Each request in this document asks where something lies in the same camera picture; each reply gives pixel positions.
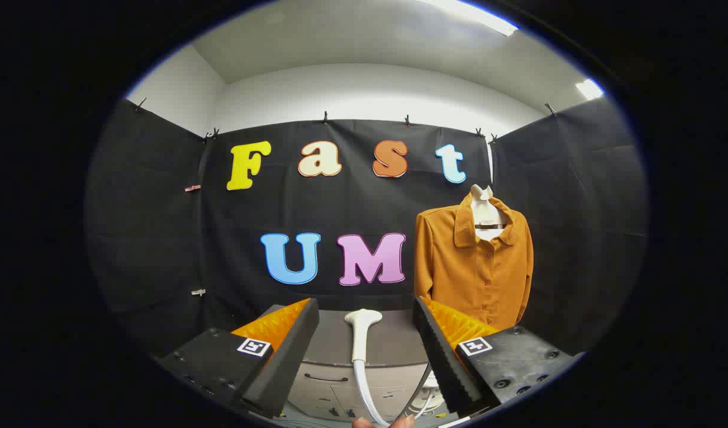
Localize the small ceiling light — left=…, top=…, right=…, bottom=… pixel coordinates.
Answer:
left=575, top=78, right=605, bottom=100

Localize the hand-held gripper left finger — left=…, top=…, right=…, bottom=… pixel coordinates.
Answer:
left=156, top=297, right=320, bottom=420

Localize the orange button shirt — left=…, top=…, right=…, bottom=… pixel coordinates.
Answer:
left=414, top=191, right=534, bottom=331

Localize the grey cabinet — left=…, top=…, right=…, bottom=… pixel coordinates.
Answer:
left=263, top=304, right=453, bottom=426

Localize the white clothes hanger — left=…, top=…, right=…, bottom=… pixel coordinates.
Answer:
left=471, top=184, right=510, bottom=241

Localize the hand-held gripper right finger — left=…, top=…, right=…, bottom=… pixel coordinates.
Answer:
left=412, top=296, right=578, bottom=417

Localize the long ceiling light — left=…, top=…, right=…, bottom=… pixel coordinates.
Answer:
left=417, top=0, right=519, bottom=37

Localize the dark cable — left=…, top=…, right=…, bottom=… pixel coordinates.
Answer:
left=396, top=363, right=433, bottom=420

